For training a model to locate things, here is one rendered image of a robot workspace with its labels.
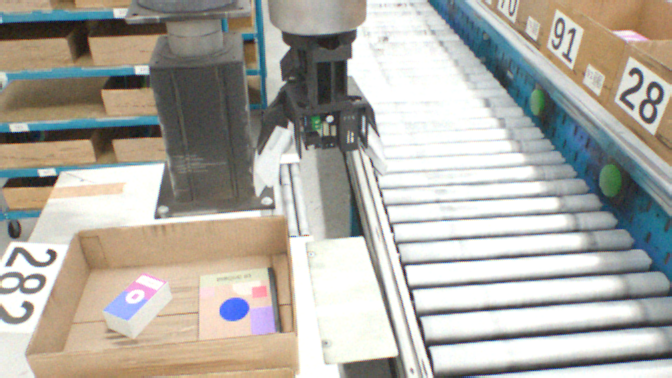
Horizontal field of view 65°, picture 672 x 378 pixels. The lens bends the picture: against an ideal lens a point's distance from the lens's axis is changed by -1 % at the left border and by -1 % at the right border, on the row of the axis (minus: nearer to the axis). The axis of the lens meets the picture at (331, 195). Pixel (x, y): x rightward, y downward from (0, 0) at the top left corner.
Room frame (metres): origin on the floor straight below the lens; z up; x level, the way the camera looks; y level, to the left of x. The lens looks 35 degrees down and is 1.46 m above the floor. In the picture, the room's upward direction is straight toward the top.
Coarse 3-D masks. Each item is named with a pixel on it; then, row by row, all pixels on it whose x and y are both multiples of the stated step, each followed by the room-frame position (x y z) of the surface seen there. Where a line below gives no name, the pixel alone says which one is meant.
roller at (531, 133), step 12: (420, 132) 1.29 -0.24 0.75; (432, 132) 1.29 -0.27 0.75; (444, 132) 1.29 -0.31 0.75; (456, 132) 1.29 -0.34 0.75; (468, 132) 1.29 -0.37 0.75; (480, 132) 1.29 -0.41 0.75; (492, 132) 1.29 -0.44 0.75; (504, 132) 1.30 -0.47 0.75; (516, 132) 1.30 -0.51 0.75; (528, 132) 1.30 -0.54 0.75; (540, 132) 1.30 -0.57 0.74; (384, 144) 1.25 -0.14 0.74; (396, 144) 1.25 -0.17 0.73; (408, 144) 1.26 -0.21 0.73; (420, 144) 1.26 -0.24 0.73
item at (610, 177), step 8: (608, 168) 0.97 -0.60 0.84; (616, 168) 0.96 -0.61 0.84; (600, 176) 0.99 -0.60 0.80; (608, 176) 0.96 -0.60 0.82; (616, 176) 0.94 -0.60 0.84; (600, 184) 0.98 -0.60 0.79; (608, 184) 0.95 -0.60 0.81; (616, 184) 0.93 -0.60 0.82; (608, 192) 0.95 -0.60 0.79; (616, 192) 0.93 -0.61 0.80
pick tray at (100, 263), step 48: (96, 240) 0.74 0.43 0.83; (144, 240) 0.76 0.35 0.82; (192, 240) 0.77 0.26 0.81; (240, 240) 0.78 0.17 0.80; (288, 240) 0.72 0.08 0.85; (96, 288) 0.69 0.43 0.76; (192, 288) 0.69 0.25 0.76; (288, 288) 0.69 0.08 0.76; (48, 336) 0.54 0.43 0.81; (96, 336) 0.58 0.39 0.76; (144, 336) 0.58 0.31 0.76; (192, 336) 0.58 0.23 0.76; (240, 336) 0.51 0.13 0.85; (288, 336) 0.51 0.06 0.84
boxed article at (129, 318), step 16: (128, 288) 0.65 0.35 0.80; (144, 288) 0.65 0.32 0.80; (160, 288) 0.65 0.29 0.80; (112, 304) 0.61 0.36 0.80; (128, 304) 0.61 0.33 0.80; (144, 304) 0.61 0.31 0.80; (160, 304) 0.64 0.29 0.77; (112, 320) 0.59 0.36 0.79; (128, 320) 0.58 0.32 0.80; (144, 320) 0.60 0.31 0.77; (128, 336) 0.58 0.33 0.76
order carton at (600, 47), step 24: (552, 0) 1.54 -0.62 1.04; (576, 0) 1.56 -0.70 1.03; (600, 0) 1.57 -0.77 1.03; (624, 0) 1.57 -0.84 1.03; (648, 0) 1.56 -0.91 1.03; (552, 24) 1.51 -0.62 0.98; (600, 24) 1.57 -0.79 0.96; (624, 24) 1.57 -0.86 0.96; (648, 24) 1.53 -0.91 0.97; (600, 48) 1.25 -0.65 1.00; (624, 48) 1.17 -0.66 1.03; (576, 72) 1.33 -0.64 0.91; (600, 72) 1.22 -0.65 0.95; (600, 96) 1.20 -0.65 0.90
